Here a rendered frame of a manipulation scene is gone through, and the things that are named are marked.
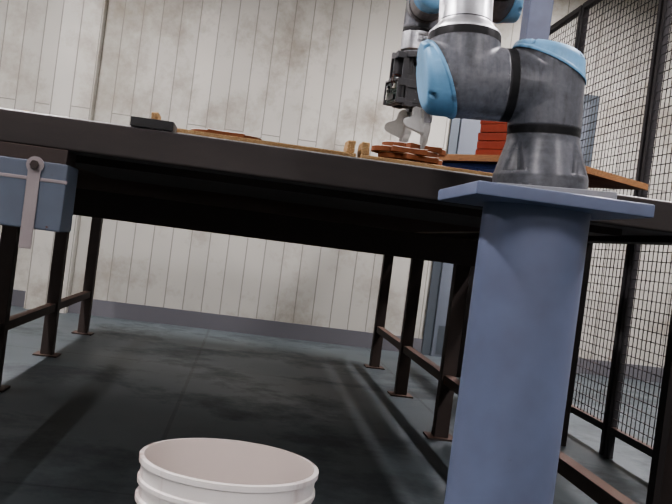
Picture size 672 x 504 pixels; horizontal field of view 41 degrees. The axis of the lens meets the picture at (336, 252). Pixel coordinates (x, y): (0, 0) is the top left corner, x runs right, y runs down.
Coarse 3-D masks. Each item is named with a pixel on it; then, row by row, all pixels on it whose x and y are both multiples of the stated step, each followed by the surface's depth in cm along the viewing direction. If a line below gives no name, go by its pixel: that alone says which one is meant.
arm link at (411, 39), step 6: (408, 30) 190; (414, 30) 189; (402, 36) 192; (408, 36) 190; (414, 36) 189; (420, 36) 189; (426, 36) 188; (402, 42) 191; (408, 42) 190; (414, 42) 189; (420, 42) 189; (402, 48) 191; (408, 48) 190; (414, 48) 189
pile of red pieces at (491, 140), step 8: (488, 128) 265; (496, 128) 263; (504, 128) 261; (480, 136) 267; (488, 136) 265; (496, 136) 263; (504, 136) 261; (480, 144) 267; (488, 144) 265; (496, 144) 263; (504, 144) 260; (480, 152) 266; (488, 152) 264; (496, 152) 262
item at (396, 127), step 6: (402, 114) 196; (408, 114) 196; (396, 120) 196; (402, 120) 196; (384, 126) 196; (390, 126) 196; (396, 126) 197; (402, 126) 197; (390, 132) 197; (396, 132) 197; (402, 132) 197; (408, 132) 197; (402, 138) 197; (408, 138) 198
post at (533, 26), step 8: (528, 0) 370; (536, 0) 367; (544, 0) 368; (552, 0) 368; (528, 8) 368; (536, 8) 367; (544, 8) 368; (552, 8) 368; (528, 16) 367; (536, 16) 367; (544, 16) 368; (528, 24) 367; (536, 24) 368; (544, 24) 368; (520, 32) 376; (528, 32) 367; (536, 32) 368; (544, 32) 368
